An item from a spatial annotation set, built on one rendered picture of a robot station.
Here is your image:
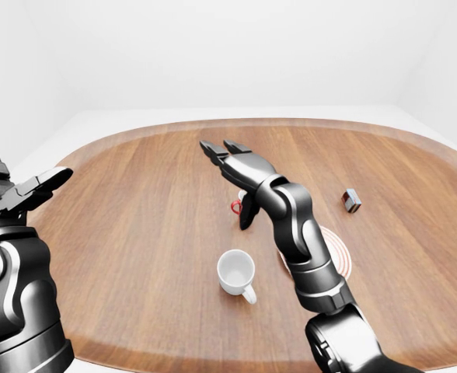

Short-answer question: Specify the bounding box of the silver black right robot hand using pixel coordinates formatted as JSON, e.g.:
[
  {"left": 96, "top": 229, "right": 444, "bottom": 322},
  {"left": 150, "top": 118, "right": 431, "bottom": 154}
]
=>
[{"left": 199, "top": 140, "right": 279, "bottom": 232}]

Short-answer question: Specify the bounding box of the white plate with red rings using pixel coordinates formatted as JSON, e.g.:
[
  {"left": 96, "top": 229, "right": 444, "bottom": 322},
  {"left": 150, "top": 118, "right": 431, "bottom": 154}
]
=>
[{"left": 277, "top": 225, "right": 353, "bottom": 279}]

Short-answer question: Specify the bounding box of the plain white mug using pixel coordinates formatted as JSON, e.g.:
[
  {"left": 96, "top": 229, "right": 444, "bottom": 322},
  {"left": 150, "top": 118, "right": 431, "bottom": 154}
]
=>
[{"left": 217, "top": 249, "right": 258, "bottom": 305}]

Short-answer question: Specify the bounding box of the white mug with red handle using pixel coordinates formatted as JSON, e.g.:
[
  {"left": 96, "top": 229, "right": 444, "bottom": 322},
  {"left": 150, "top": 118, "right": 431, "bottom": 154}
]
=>
[{"left": 230, "top": 189, "right": 249, "bottom": 216}]

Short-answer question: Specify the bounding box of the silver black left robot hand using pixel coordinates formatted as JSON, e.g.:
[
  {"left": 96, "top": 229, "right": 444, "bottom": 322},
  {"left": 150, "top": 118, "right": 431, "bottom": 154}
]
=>
[{"left": 0, "top": 140, "right": 75, "bottom": 231}]

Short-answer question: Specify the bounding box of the small dark printed box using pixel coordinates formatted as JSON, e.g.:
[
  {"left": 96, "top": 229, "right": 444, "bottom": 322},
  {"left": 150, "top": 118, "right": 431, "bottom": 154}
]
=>
[{"left": 340, "top": 188, "right": 362, "bottom": 214}]

